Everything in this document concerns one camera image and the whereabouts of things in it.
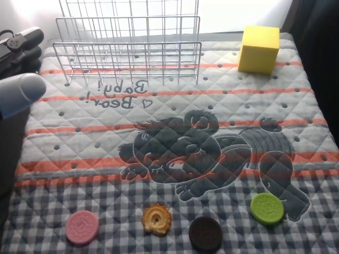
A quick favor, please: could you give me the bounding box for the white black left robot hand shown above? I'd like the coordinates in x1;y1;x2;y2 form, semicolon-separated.
0;26;44;80

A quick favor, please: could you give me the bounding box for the dark grey side panel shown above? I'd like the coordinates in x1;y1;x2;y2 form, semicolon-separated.
0;104;31;198

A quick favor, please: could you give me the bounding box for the quilt with printed bear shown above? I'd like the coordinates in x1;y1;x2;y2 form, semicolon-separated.
0;31;339;254

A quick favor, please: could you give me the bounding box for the pink toy sandwich cookie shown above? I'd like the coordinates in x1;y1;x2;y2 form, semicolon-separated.
65;211;100;247

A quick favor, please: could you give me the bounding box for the yellow toy butter cookie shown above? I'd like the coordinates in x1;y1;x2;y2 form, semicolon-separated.
141;203;172;236

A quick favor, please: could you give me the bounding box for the yellow cube block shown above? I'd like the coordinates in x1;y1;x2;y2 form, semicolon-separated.
237;25;281;76

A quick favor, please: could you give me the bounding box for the brown toy sandwich cookie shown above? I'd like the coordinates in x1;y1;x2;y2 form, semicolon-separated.
188;216;223;251

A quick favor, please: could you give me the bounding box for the green toy sandwich cookie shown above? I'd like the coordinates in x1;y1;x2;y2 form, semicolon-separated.
249;192;284;226

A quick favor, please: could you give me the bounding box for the black curtain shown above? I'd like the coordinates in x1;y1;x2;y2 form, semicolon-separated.
291;0;339;149

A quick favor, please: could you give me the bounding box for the white wire rack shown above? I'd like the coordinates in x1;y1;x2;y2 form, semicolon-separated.
52;0;202;87

